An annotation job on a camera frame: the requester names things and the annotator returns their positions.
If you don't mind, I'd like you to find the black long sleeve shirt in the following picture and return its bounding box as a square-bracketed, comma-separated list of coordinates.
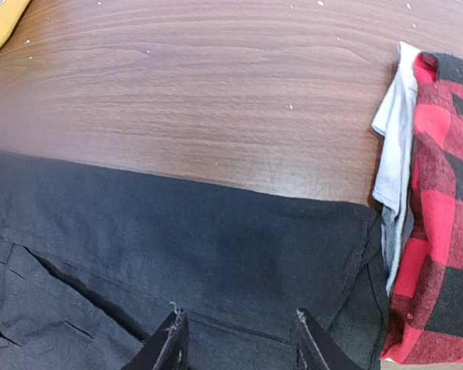
[0, 153, 389, 369]

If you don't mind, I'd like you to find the grey folded shirt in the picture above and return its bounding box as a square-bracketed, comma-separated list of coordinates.
[371, 42, 421, 294]

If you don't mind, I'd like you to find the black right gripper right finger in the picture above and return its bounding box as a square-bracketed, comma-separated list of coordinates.
[291, 308, 361, 370]

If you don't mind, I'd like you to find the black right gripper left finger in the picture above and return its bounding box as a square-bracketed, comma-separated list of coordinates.
[121, 302, 189, 370]

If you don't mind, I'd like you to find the red black plaid shirt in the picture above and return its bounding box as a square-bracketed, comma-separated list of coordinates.
[381, 52, 463, 365]

